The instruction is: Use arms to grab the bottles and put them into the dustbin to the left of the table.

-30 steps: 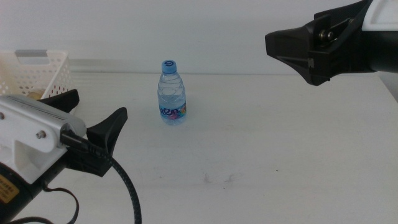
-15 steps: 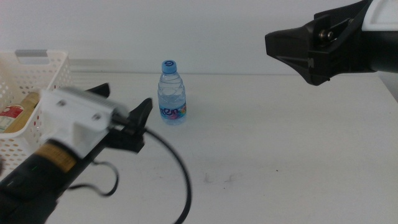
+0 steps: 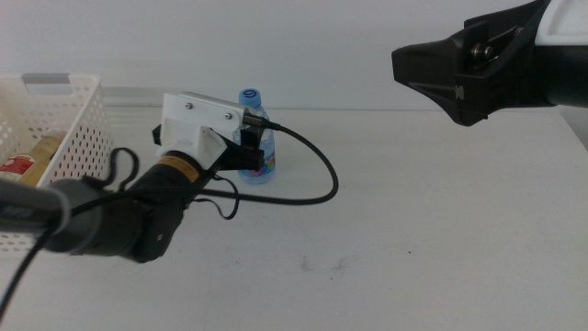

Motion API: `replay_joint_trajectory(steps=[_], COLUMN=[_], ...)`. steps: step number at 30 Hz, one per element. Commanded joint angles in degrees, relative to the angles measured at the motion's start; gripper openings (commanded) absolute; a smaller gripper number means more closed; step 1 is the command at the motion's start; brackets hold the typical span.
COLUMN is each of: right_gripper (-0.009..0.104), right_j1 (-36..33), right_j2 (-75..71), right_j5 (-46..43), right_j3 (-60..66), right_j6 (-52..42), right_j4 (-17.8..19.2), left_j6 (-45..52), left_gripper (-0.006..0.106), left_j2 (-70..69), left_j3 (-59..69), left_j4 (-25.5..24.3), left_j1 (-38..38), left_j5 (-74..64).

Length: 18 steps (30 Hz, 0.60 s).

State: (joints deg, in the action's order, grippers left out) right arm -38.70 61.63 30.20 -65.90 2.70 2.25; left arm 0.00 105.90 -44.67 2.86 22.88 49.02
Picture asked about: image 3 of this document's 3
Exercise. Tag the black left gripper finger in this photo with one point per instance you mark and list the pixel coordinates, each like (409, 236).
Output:
(252, 139)

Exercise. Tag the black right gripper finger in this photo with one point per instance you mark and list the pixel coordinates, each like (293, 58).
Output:
(427, 69)

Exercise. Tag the clear water bottle blue cap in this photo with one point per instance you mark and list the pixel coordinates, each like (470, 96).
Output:
(250, 96)

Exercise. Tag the yellow tea bottle red label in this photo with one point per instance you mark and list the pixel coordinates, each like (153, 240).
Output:
(43, 151)

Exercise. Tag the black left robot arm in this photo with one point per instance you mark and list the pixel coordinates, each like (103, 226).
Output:
(115, 220)

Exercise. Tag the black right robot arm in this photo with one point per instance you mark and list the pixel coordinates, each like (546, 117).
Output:
(569, 78)

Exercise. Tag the white perforated plastic basket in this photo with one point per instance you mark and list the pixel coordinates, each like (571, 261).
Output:
(87, 119)

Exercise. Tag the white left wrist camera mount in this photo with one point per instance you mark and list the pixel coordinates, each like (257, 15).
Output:
(193, 133)

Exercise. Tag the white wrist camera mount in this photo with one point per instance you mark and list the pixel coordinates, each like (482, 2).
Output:
(565, 23)
(193, 133)

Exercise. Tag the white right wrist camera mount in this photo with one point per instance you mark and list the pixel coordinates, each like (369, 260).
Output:
(565, 23)

